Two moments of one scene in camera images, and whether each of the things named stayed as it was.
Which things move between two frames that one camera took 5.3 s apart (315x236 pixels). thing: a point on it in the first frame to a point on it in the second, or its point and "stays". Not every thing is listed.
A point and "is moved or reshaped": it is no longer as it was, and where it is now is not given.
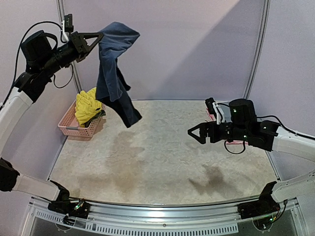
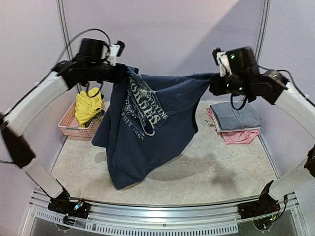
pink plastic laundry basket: (70, 124) stays
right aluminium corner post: (266, 19) stays
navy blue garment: (110, 86) is moved or reshaped
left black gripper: (79, 43) to (119, 77)
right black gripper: (208, 131) to (216, 85)
